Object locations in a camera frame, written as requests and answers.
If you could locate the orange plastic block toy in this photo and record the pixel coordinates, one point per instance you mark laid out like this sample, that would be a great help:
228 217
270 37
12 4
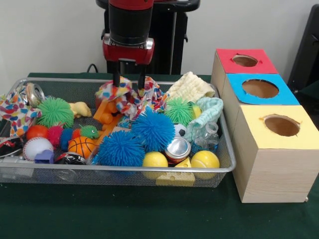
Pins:
108 117

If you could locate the cream knitted cloth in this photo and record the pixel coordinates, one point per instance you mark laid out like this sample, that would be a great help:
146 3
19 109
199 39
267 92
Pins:
189 84

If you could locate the yellow plush duck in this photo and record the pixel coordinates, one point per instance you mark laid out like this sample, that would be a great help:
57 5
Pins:
81 109

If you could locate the dark green table cloth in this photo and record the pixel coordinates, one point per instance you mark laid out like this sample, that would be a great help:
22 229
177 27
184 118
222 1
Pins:
312 97
124 214

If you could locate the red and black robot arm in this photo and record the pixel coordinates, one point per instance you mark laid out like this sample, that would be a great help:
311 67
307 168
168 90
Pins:
129 22

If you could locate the wooden box with three holes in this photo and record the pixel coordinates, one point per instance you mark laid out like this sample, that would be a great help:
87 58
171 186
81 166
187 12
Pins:
274 174

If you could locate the black upright panel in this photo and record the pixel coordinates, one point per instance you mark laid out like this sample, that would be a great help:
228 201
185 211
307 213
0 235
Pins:
307 49

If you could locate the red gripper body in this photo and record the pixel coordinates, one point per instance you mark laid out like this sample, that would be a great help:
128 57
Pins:
129 54

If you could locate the green spiky ball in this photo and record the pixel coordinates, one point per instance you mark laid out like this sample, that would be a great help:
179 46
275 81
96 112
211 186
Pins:
56 112
178 110

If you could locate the mint knitted cloth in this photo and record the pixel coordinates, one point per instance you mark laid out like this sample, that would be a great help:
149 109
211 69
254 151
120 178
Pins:
209 109

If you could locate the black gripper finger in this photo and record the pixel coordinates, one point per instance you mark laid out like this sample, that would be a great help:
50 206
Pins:
116 74
141 82

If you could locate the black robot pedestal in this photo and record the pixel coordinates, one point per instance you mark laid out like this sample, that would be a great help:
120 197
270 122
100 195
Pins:
162 49

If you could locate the silver mesh bin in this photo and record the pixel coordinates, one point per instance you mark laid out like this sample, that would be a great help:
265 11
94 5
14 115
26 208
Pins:
124 175

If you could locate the blue spiky ball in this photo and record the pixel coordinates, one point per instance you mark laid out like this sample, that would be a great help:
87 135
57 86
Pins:
120 150
153 127

